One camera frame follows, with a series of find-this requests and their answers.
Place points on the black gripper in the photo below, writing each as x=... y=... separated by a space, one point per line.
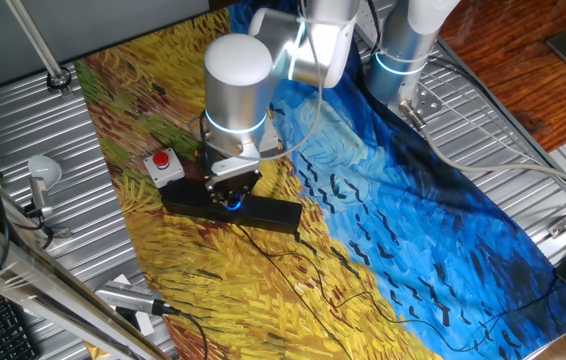
x=235 y=184

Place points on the blue-lit speaker knob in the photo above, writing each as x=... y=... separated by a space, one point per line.
x=235 y=206

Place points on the black speaker bar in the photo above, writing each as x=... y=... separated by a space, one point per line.
x=273 y=215

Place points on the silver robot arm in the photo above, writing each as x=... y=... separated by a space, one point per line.
x=238 y=85

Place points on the grey box small red button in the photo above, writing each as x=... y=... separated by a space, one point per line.
x=270 y=142

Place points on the white box red mushroom button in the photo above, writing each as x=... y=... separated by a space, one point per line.
x=170 y=175

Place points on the white paper card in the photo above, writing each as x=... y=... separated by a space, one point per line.
x=122 y=279
x=145 y=324

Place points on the painted wheatfield print cloth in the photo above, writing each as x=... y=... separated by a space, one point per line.
x=413 y=225

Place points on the silver pole with black base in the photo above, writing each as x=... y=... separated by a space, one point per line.
x=36 y=40

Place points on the silver wrist bracket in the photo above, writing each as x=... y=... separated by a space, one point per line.
x=230 y=167

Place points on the silver ridged camera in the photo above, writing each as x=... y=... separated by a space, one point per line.
x=128 y=297

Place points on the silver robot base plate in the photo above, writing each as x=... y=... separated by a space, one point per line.
x=430 y=102

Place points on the aluminium frame bar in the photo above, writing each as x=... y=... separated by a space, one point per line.
x=38 y=285

